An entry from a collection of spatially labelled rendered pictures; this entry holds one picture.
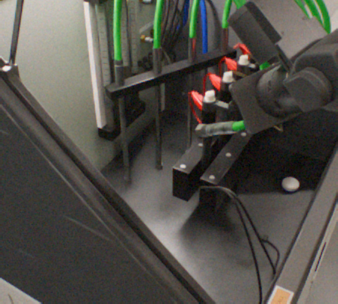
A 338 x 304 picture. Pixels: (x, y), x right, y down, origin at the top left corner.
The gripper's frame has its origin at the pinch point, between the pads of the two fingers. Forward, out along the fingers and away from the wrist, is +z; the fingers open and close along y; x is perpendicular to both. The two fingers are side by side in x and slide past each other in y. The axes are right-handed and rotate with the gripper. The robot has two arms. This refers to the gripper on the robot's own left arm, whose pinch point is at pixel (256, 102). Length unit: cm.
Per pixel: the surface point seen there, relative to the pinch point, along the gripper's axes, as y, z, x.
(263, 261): 2.0, 28.7, 30.1
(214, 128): 5.2, 8.2, 1.2
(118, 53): 12.9, 26.7, -19.0
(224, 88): -3.4, 25.6, -4.9
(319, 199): -12.2, 24.1, 22.3
